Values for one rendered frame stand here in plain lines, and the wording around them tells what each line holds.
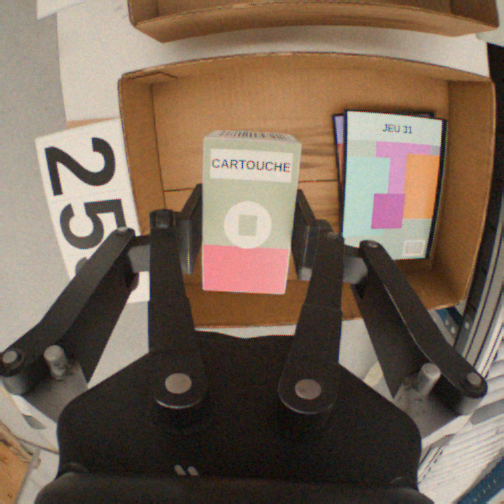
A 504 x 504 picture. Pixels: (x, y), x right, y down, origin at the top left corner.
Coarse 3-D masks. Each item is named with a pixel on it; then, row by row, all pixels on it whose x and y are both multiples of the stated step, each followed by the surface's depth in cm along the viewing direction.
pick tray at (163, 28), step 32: (128, 0) 21; (160, 0) 28; (192, 0) 29; (224, 0) 29; (256, 0) 29; (288, 0) 29; (320, 0) 22; (352, 0) 28; (384, 0) 28; (416, 0) 27; (448, 0) 26; (480, 0) 21; (160, 32) 26; (192, 32) 29; (448, 32) 27; (480, 32) 24
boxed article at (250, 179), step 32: (224, 160) 18; (256, 160) 18; (288, 160) 18; (224, 192) 19; (256, 192) 19; (288, 192) 19; (224, 224) 20; (256, 224) 20; (288, 224) 20; (224, 256) 20; (256, 256) 20; (288, 256) 21; (224, 288) 21; (256, 288) 21
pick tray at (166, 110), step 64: (192, 64) 25; (256, 64) 29; (320, 64) 30; (384, 64) 27; (128, 128) 28; (192, 128) 35; (256, 128) 35; (320, 128) 35; (448, 128) 34; (320, 192) 39; (448, 192) 37; (448, 256) 39; (256, 320) 37
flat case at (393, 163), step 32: (352, 128) 33; (384, 128) 33; (416, 128) 32; (352, 160) 35; (384, 160) 34; (416, 160) 34; (352, 192) 36; (384, 192) 36; (416, 192) 36; (352, 224) 38; (384, 224) 38; (416, 224) 38; (416, 256) 40
